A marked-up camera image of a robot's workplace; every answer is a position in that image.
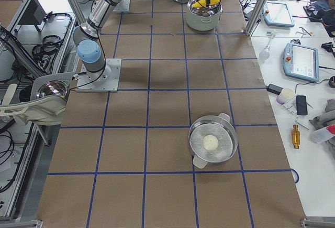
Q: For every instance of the yellow toy corn cob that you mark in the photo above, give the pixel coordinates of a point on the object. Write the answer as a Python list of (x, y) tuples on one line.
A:
[(205, 3)]

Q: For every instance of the pale green cooking pot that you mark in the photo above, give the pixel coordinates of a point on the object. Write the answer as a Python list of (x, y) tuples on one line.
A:
[(202, 18)]

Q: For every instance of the steel steamer pot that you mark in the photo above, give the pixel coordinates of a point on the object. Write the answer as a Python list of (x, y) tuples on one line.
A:
[(219, 126)]

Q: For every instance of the far teach pendant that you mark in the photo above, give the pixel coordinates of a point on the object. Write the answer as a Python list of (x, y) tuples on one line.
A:
[(277, 14)]

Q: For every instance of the teach pendant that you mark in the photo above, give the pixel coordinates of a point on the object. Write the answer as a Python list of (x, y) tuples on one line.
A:
[(277, 14), (301, 62)]

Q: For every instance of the black power adapter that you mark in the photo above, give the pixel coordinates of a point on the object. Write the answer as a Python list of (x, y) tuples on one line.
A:
[(274, 89)]

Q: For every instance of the near teach pendant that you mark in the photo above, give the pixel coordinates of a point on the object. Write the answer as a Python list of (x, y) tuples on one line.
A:
[(301, 62)]

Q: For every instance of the white jar with lid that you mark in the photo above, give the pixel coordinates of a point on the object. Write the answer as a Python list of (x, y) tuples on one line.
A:
[(285, 95)]

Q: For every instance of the white steamed bun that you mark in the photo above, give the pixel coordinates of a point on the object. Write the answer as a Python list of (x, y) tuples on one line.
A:
[(210, 142)]

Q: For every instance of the black smartphone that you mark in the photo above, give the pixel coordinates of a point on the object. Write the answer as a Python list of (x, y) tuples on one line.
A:
[(301, 105)]

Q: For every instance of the gold brass fitting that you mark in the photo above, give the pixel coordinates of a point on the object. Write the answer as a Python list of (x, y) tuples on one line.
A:
[(295, 136)]

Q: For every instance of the aluminium frame post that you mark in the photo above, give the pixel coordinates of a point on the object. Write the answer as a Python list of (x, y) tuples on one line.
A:
[(254, 17)]

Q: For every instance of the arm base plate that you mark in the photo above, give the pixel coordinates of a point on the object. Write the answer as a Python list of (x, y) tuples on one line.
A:
[(103, 81), (122, 7)]

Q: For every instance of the white fisheye camera mount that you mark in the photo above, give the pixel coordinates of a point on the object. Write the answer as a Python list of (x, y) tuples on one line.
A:
[(45, 111)]

